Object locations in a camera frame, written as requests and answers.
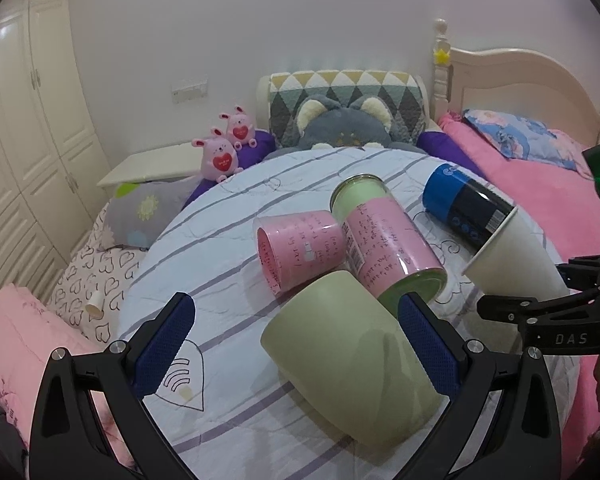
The pink quilt left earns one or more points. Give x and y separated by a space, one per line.
29 332

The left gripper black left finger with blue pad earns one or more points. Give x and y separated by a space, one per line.
68 440

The pink bunny plush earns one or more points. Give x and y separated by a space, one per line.
219 159
239 128

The grey cat plush cushion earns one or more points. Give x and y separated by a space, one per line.
322 123

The white bedside table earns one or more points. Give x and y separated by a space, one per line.
161 164

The pink bed blanket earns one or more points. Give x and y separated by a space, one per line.
565 205

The front pink bunny plush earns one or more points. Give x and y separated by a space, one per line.
219 159

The yellow star sticker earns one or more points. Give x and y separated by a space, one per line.
442 57

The blue cartoon pillow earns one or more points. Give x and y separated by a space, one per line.
517 137

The small pink cup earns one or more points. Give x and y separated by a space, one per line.
296 248

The cream wardrobe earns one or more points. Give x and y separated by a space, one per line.
51 160

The white wall socket panel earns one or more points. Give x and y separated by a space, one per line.
188 90

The cream wooden headboard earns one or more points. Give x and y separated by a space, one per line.
515 81

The blue black can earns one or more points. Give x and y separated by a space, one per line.
464 205

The white paper cup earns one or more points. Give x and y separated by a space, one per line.
513 263

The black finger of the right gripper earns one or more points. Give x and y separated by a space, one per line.
514 310

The small white paper roll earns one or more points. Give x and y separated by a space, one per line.
95 305

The grey flower pillow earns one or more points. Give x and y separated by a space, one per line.
140 212

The triangle pattern quilted cushion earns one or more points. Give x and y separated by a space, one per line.
280 95

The pink green tall can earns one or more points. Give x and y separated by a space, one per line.
385 250

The rear pink bunny plush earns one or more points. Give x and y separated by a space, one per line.
239 128

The heart pattern white pillow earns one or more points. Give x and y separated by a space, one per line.
111 271

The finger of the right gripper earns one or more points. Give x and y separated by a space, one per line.
581 272

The light green cup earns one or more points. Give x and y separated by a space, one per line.
349 359

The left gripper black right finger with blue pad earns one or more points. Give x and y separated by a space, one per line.
523 439

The striped white table cloth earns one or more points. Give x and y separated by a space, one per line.
253 424

